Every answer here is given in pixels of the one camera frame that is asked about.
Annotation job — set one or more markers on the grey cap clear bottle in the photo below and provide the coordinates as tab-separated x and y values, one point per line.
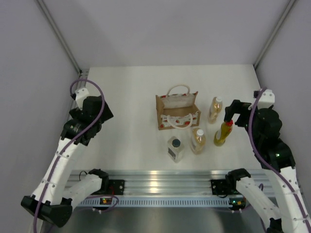
175	149

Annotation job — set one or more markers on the burlap watermelon canvas bag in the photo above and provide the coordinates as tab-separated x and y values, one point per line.
177	111

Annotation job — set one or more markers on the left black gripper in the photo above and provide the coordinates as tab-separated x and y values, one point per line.
106	113

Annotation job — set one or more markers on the aluminium frame post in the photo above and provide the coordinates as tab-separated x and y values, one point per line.
55	29
290	4

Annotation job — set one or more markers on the red cap yellow bottle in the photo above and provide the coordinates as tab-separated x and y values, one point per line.
223	132

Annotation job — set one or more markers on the white cap amber bottle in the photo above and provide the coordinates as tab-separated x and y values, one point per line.
214	110
197	140

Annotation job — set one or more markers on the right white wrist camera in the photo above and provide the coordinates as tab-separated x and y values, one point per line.
266	100

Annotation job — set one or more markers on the grey slotted cable duct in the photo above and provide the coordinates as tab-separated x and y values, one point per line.
164	202

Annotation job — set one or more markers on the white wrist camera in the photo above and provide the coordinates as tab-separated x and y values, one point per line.
266	100
79	96

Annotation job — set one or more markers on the right aluminium frame post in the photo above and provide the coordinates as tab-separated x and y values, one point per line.
290	4

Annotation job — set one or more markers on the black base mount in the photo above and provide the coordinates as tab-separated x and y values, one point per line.
222	189
116	187

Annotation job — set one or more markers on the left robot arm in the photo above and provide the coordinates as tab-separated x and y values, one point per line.
52	201

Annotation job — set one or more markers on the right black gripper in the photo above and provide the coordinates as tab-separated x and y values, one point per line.
239	108

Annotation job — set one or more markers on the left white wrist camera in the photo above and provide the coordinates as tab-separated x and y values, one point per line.
79	96

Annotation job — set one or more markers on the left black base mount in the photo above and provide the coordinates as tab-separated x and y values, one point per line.
116	187

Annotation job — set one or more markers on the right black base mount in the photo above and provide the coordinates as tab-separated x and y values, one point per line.
222	189

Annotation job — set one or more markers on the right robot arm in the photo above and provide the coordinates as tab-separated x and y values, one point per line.
263	126

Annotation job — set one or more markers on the left aluminium frame post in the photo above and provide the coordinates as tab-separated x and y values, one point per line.
55	29

